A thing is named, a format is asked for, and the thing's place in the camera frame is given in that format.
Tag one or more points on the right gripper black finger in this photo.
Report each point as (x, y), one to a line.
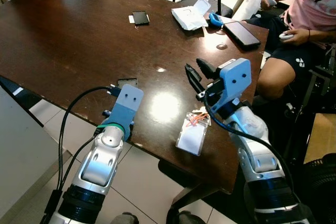
(207, 68)
(193, 80)

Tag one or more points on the white hand controller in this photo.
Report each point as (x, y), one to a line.
(285, 36)
(271, 0)

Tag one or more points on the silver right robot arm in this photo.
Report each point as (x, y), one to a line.
(257, 145)

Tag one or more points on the seated person's right hand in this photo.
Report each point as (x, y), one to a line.
(277, 1)

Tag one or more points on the seated person's left hand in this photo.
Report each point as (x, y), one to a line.
(300, 36)

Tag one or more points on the large black phone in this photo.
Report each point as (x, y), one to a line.
(241, 34)

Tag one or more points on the small blue object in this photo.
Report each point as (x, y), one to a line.
(215, 20)

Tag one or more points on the small white card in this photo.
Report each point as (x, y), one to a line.
(131, 19)

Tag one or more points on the black office chair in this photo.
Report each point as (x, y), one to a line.
(320, 85)

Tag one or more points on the brown cardboard box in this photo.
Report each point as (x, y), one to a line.
(323, 135)

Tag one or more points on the person in pink shirt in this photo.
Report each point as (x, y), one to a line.
(315, 3)

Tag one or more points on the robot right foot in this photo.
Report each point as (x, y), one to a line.
(189, 219)

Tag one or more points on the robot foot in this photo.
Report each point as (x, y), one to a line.
(189, 219)
(125, 219)

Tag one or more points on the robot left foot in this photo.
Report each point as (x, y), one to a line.
(125, 219)

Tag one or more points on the black floor fan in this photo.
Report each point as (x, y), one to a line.
(323, 192)

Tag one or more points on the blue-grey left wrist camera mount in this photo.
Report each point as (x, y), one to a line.
(128, 103)

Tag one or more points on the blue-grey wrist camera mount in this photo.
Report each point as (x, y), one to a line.
(128, 103)
(236, 77)

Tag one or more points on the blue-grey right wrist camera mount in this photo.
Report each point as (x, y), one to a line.
(236, 77)

